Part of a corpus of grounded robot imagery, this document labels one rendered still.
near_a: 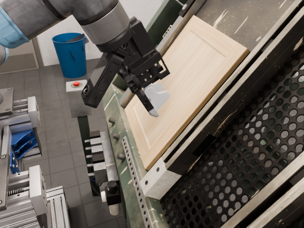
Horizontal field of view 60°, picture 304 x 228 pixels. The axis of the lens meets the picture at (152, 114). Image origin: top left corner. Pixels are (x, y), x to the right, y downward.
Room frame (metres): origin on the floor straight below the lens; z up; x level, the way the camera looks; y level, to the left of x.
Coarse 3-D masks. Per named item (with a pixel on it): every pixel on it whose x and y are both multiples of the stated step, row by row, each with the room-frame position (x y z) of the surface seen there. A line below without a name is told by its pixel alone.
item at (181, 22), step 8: (200, 0) 1.26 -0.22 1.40; (192, 8) 1.25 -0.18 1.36; (184, 16) 1.24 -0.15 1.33; (176, 24) 1.25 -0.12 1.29; (184, 24) 1.24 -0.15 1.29; (168, 32) 1.26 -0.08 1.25; (176, 32) 1.23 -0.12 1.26; (168, 40) 1.22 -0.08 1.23; (160, 48) 1.22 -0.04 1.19; (168, 48) 1.22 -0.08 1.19; (128, 88) 1.21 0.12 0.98; (128, 96) 1.17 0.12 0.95; (120, 104) 1.16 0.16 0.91
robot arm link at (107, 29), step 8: (120, 8) 0.44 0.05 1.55; (104, 16) 0.41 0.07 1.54; (112, 16) 0.42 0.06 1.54; (120, 16) 0.43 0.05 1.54; (80, 24) 0.43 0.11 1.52; (88, 24) 0.41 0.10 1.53; (96, 24) 0.41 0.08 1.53; (104, 24) 0.41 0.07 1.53; (112, 24) 0.41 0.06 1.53; (120, 24) 0.42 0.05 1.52; (128, 24) 0.44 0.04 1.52; (88, 32) 0.42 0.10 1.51; (96, 32) 0.41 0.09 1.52; (104, 32) 0.41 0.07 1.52; (112, 32) 0.41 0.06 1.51; (120, 32) 0.42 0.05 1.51; (96, 40) 0.42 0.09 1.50; (104, 40) 0.41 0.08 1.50; (112, 40) 0.42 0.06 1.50
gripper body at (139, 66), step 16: (128, 32) 0.43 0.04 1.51; (144, 32) 0.45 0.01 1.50; (112, 48) 0.42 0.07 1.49; (128, 48) 0.45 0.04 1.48; (144, 48) 0.45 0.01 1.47; (128, 64) 0.45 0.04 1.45; (144, 64) 0.44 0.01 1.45; (160, 64) 0.49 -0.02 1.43; (128, 80) 0.42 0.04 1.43; (144, 80) 0.45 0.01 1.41
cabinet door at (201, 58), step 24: (192, 24) 1.18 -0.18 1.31; (192, 48) 1.05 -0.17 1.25; (216, 48) 0.93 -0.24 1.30; (240, 48) 0.83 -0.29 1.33; (192, 72) 0.93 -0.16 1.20; (216, 72) 0.83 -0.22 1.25; (192, 96) 0.83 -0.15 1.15; (144, 120) 0.95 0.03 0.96; (168, 120) 0.83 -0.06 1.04; (144, 144) 0.82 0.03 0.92; (168, 144) 0.74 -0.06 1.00
